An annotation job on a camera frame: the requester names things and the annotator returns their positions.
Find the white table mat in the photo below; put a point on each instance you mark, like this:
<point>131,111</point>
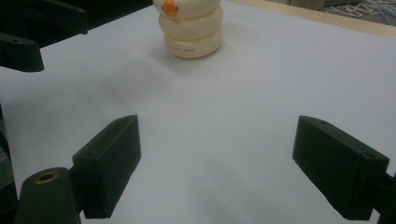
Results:
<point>211,118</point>

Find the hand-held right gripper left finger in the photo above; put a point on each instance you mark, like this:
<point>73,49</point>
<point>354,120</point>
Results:
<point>109,161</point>

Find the cream ribbed duck cup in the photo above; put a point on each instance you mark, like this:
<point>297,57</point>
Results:
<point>193,31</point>

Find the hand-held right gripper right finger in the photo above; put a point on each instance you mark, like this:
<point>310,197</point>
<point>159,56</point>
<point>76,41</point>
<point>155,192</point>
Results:
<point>339,165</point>

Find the light wooden table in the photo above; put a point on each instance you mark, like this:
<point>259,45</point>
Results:
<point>342,22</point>

